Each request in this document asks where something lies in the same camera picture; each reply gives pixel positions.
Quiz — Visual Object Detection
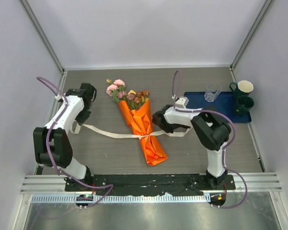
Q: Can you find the orange wrapping paper sheet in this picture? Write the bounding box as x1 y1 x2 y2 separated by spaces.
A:
118 91 167 166

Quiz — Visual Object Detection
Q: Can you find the cream printed ribbon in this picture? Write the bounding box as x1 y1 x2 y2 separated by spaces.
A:
68 121 191 139

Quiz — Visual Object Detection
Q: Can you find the orange fake flower stem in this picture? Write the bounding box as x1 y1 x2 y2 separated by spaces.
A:
133 90 150 105

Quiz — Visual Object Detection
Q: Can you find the pink fake flower stem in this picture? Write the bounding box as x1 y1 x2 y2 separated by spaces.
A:
117 91 136 110
106 79 127 103

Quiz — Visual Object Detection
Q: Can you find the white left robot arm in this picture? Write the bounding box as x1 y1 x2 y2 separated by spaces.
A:
33 83 97 191

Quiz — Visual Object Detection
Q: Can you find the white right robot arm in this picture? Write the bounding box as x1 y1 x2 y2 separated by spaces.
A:
152 105 231 189

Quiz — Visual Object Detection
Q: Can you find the clear plastic cup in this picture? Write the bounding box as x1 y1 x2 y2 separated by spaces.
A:
204 83 222 102

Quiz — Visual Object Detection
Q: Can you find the blue plastic tray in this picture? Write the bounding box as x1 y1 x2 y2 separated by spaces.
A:
184 92 252 124

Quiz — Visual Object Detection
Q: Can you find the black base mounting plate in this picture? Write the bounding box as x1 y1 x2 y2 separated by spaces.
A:
64 173 236 196

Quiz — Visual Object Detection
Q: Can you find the dark green mug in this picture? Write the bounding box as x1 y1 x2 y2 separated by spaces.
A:
233 95 254 116

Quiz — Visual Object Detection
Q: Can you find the green mug white interior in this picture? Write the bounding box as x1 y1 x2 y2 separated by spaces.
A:
229 80 254 100

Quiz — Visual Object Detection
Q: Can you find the aluminium front rail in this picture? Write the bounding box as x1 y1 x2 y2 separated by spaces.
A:
21 172 282 206

